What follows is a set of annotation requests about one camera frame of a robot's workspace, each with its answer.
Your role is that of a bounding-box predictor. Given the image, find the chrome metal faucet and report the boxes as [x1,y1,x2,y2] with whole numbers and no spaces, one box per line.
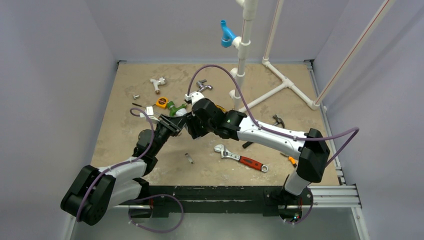
[196,79,213,93]

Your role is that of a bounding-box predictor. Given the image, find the white pvc pipe frame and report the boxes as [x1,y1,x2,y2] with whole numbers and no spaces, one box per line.
[228,0,321,114]

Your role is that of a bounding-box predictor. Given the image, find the silver sfp module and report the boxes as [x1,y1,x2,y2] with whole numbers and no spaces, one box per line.
[184,153,194,165]

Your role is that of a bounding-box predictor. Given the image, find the orange handled cutting pliers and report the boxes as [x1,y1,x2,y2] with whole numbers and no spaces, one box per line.
[280,152,298,168]

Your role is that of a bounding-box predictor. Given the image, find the green plastic faucet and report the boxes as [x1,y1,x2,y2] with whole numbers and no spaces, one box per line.
[166,101,187,117]

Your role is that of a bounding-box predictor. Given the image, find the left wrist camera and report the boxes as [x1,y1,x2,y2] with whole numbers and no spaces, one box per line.
[139,106,160,124]

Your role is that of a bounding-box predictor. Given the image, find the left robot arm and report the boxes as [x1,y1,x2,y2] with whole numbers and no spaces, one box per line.
[60,115,187,226]

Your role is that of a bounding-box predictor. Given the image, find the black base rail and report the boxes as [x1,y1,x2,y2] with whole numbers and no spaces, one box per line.
[116,184,309,220]

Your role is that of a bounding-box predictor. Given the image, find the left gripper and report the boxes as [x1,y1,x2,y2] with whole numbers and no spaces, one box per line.
[150,114,186,156]

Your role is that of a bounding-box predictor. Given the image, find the white remote control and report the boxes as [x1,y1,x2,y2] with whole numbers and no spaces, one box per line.
[175,108,188,117]

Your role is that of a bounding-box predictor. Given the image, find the red adjustable wrench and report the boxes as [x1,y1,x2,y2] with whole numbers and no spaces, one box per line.
[214,144,269,173]

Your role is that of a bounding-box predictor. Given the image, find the yellow long nose pliers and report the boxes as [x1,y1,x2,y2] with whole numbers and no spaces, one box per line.
[216,104,227,113]

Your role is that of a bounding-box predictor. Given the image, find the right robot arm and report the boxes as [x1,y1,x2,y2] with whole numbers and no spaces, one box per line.
[183,98,330,204]

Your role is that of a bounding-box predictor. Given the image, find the black handled hammer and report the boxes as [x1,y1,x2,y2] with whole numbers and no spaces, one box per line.
[242,114,286,149]

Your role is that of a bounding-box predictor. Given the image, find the yellow tape measure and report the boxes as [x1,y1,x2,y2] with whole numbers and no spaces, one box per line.
[155,97,169,109]

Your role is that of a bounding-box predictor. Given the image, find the blue pipe valve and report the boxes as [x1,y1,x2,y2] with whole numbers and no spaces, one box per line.
[220,19,237,48]

